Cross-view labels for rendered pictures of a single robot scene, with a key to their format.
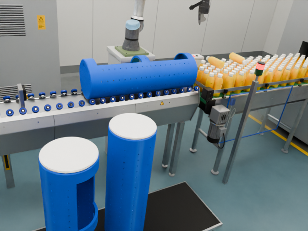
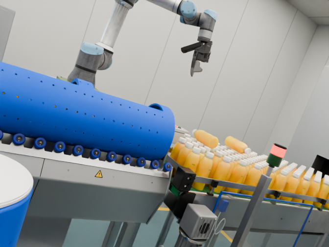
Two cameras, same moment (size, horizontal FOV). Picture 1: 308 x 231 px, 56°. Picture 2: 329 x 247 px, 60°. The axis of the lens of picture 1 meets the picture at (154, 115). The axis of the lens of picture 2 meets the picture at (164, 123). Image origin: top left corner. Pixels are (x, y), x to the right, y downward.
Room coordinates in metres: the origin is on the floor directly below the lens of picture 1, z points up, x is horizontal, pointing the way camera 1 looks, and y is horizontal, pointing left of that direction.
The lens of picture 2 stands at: (0.89, -0.25, 1.36)
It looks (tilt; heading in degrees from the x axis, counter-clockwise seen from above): 8 degrees down; 0
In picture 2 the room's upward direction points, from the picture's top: 21 degrees clockwise
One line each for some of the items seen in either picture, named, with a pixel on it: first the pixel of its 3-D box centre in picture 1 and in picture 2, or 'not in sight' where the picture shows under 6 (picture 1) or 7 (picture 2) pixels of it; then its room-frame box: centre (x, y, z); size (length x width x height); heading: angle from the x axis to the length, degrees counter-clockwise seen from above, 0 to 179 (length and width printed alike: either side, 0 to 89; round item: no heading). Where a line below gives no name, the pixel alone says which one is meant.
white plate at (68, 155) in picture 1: (69, 153); not in sight; (1.11, 0.38, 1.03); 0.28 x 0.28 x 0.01
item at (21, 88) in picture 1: (22, 97); not in sight; (1.65, 0.86, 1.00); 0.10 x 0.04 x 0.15; 32
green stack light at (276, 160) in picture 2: (258, 71); (274, 159); (2.24, -0.79, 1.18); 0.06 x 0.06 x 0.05
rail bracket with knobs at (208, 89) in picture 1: (206, 94); (183, 179); (2.20, -0.41, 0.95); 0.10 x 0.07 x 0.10; 32
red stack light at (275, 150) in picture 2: (260, 66); (278, 151); (2.24, -0.79, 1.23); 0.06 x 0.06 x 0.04
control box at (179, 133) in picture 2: (191, 60); (170, 133); (2.70, -0.29, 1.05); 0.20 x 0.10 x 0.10; 122
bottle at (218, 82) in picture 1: (217, 85); (202, 171); (2.31, -0.51, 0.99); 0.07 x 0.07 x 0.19
